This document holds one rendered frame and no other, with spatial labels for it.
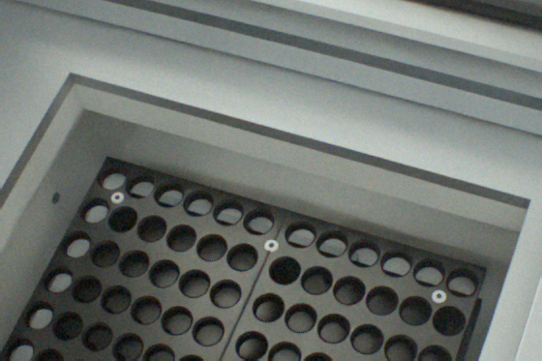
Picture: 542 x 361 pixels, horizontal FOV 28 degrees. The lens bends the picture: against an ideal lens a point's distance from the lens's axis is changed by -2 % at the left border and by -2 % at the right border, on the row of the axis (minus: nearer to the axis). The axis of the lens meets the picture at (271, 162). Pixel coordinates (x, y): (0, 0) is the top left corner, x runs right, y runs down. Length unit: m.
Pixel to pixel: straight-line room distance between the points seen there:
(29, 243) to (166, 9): 0.13
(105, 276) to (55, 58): 0.10
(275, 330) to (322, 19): 0.13
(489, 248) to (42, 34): 0.23
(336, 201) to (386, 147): 0.12
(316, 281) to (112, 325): 0.09
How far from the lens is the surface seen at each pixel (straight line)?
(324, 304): 0.46
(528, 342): 0.39
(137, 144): 0.59
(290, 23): 0.44
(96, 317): 0.47
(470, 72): 0.42
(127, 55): 0.48
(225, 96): 0.46
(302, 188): 0.56
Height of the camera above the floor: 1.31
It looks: 57 degrees down
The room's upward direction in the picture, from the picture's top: 11 degrees counter-clockwise
